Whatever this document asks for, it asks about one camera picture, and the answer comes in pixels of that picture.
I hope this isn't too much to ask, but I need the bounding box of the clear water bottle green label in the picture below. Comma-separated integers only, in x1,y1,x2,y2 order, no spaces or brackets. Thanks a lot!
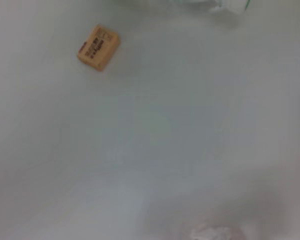
164,0,253,16

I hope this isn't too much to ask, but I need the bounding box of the small tan eraser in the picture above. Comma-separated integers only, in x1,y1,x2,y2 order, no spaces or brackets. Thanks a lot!
76,23,121,73

